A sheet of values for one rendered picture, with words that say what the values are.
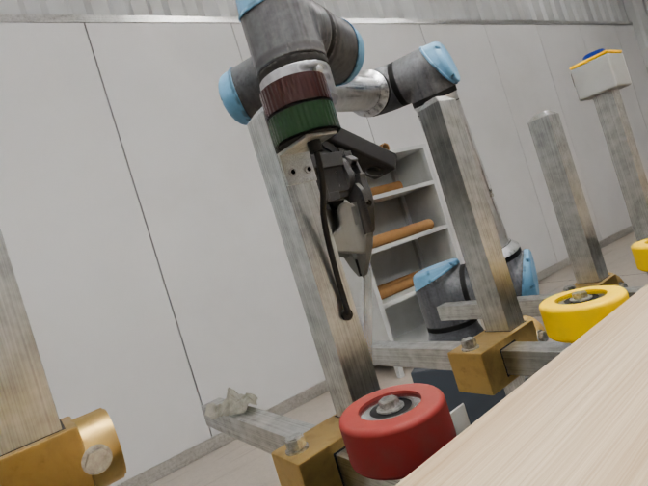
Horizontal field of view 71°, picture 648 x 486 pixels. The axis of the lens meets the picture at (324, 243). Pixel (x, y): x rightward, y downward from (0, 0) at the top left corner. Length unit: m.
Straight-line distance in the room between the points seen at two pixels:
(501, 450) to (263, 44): 0.47
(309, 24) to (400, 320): 3.38
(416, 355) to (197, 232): 2.56
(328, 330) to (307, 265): 0.06
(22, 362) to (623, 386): 0.37
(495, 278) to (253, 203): 2.79
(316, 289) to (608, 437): 0.25
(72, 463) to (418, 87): 1.06
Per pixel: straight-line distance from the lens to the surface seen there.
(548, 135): 0.81
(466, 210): 0.59
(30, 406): 0.35
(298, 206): 0.42
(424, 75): 1.20
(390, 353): 0.72
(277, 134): 0.39
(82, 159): 3.12
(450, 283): 1.34
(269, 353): 3.23
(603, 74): 1.04
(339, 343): 0.43
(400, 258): 3.88
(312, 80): 0.40
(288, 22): 0.58
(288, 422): 0.53
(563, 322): 0.50
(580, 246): 0.82
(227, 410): 0.63
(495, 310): 0.61
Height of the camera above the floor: 1.03
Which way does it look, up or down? level
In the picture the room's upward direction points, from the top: 17 degrees counter-clockwise
